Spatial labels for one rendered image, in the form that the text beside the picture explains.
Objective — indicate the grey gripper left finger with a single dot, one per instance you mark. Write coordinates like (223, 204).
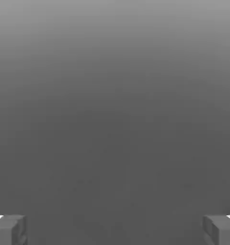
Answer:
(7, 229)

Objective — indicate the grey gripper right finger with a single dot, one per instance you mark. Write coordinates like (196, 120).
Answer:
(222, 229)

